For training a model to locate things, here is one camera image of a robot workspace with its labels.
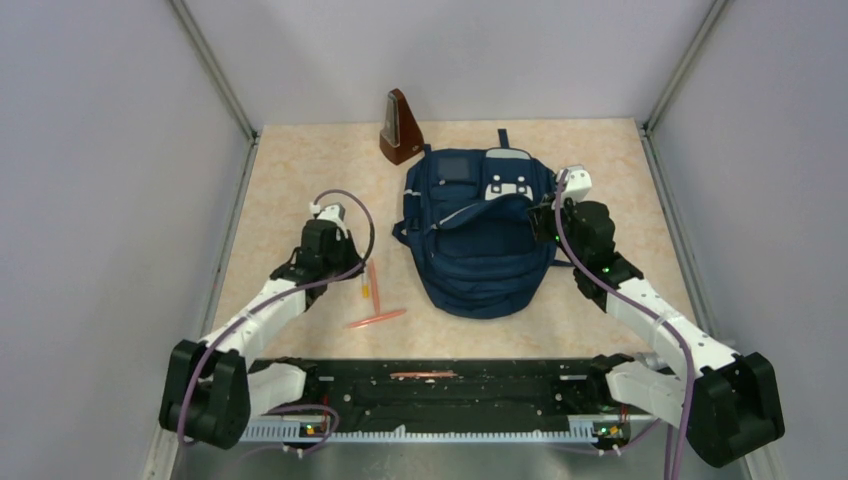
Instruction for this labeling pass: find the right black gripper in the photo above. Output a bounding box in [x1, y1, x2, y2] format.
[530, 190, 586, 267]

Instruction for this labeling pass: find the navy blue backpack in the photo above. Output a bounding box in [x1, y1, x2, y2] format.
[392, 129, 557, 320]

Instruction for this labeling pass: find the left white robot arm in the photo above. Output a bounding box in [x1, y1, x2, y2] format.
[158, 205, 364, 449]

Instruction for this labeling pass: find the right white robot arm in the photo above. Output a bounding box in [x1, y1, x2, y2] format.
[529, 195, 785, 468]

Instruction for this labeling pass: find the brown wooden metronome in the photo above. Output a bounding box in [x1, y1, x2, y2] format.
[378, 89, 425, 165]

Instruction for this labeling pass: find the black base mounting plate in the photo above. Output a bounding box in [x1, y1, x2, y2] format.
[278, 357, 622, 433]

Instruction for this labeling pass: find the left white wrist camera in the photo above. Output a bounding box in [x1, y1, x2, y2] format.
[309, 202, 350, 239]

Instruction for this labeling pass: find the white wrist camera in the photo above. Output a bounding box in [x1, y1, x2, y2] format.
[556, 165, 592, 203]
[309, 202, 350, 239]

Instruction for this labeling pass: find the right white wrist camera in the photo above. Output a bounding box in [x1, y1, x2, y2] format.
[556, 165, 592, 203]

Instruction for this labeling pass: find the aluminium frame rail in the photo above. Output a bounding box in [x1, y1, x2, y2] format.
[140, 407, 789, 479]

